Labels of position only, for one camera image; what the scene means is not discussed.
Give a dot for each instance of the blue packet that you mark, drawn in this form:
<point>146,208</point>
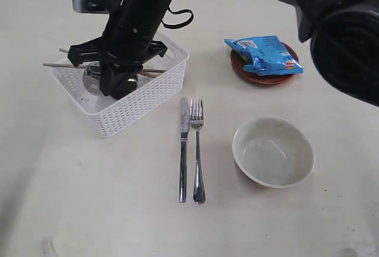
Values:
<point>265,56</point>

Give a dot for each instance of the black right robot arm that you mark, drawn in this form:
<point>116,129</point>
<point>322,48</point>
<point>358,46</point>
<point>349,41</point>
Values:
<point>342,36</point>

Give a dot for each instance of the white perforated plastic basket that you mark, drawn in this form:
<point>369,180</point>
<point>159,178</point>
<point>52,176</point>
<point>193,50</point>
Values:
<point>106,115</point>

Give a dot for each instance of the brown wooden chopstick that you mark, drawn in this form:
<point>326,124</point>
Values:
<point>60,65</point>
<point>148,73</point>

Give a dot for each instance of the grey speckled ceramic dish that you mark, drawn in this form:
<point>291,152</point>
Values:
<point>273,153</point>

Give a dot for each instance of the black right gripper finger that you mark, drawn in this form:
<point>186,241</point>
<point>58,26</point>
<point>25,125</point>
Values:
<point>126,81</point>
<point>107,78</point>

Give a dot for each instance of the silver fork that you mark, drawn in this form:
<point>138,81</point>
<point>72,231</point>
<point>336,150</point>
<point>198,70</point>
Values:
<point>197,122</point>

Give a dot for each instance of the shiny steel cup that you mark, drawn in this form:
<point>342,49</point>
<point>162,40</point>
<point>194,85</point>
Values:
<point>91,78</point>

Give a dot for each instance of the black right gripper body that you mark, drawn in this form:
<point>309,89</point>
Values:
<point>128,36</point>

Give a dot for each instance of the silver table knife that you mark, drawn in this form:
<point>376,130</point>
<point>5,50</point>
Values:
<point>185,118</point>

